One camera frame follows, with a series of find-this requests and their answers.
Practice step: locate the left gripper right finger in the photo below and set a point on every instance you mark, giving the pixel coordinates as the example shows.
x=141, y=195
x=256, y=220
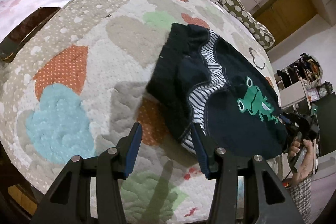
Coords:
x=265, y=199

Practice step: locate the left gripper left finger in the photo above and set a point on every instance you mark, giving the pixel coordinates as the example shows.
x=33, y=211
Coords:
x=86, y=190

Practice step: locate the navy frog pants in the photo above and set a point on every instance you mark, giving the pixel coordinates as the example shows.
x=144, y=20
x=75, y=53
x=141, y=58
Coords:
x=201, y=80

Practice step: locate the checkered sleeve forearm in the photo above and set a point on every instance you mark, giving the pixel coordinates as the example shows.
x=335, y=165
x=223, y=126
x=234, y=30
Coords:
x=301, y=195

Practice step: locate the black television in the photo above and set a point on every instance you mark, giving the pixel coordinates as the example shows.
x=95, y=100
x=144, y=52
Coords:
x=326, y=114

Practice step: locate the white tv cabinet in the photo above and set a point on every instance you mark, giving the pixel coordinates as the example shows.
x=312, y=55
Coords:
x=293, y=95

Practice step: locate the dark mantel clock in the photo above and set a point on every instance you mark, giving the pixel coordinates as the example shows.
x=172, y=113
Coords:
x=325, y=89

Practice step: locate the cluttered shoe rack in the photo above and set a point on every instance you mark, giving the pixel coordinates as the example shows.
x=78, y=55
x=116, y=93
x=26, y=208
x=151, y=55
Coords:
x=306, y=69

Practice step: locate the olive sheep bolster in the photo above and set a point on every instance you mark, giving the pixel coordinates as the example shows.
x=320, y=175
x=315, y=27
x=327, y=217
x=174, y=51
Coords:
x=257, y=29

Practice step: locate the heart patchwork quilt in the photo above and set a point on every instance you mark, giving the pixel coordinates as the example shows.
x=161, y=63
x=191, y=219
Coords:
x=79, y=84

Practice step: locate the wooden door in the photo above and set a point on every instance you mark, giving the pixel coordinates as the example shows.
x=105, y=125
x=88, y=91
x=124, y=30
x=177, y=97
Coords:
x=284, y=17

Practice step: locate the dark wooden chair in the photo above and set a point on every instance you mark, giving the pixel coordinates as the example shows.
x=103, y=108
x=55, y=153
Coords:
x=24, y=31

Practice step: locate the purple picture frame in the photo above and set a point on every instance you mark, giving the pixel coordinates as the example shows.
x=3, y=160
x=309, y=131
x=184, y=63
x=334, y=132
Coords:
x=312, y=94

